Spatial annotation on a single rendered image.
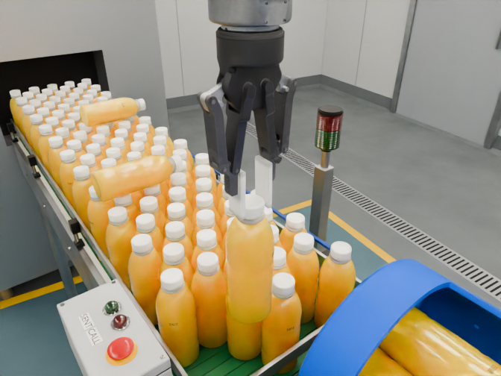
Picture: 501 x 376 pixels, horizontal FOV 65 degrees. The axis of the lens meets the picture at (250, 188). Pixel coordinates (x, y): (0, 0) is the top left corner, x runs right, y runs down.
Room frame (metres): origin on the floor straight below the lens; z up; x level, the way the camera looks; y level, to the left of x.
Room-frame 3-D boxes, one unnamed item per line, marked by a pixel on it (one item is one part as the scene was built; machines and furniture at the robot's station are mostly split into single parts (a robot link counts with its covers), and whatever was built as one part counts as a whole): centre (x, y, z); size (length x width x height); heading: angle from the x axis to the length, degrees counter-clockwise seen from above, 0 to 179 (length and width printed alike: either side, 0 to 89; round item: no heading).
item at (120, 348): (0.37, 0.18, 1.11); 0.04 x 0.04 x 0.01
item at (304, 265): (0.62, -0.10, 1.00); 0.07 x 0.07 x 0.19
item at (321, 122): (0.94, -0.20, 1.23); 0.06 x 0.06 x 0.04
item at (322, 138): (0.94, -0.20, 1.18); 0.06 x 0.06 x 0.05
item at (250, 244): (0.46, 0.00, 1.18); 0.07 x 0.07 x 0.19
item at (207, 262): (0.56, 0.08, 1.10); 0.04 x 0.04 x 0.02
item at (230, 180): (0.43, 0.03, 1.34); 0.03 x 0.01 x 0.05; 127
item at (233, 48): (0.46, 0.00, 1.47); 0.08 x 0.07 x 0.09; 127
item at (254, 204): (0.46, 0.00, 1.28); 0.04 x 0.04 x 0.02
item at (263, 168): (0.47, -0.02, 1.31); 0.03 x 0.01 x 0.07; 37
